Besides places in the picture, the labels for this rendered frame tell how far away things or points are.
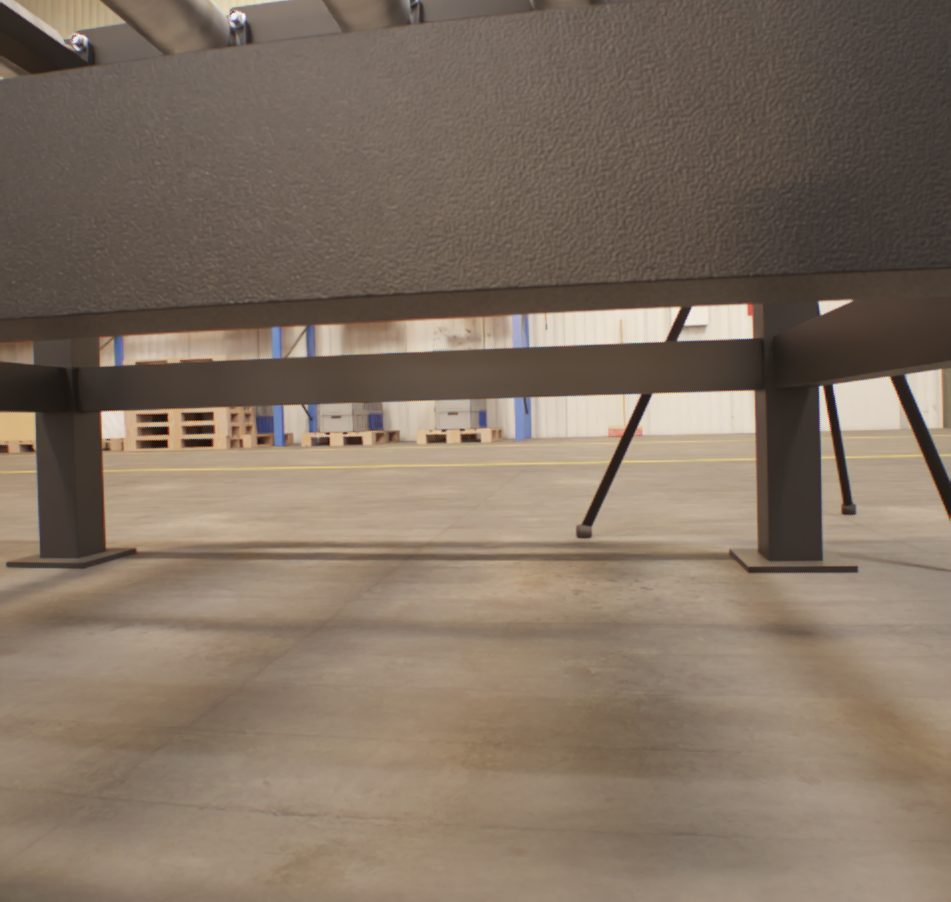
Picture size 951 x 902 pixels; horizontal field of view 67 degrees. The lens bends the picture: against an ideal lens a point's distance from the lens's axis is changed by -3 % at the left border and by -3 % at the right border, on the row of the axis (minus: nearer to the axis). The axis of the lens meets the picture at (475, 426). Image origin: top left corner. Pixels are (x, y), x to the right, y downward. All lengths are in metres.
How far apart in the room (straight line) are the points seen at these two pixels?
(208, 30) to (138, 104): 1.06
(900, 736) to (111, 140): 0.58
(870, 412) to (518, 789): 9.34
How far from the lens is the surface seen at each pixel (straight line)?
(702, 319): 9.24
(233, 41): 1.41
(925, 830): 0.50
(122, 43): 1.55
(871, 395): 9.75
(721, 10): 0.23
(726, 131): 0.22
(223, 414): 8.43
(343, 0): 1.15
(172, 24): 1.26
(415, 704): 0.64
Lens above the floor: 0.23
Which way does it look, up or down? level
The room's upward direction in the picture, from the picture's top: 2 degrees counter-clockwise
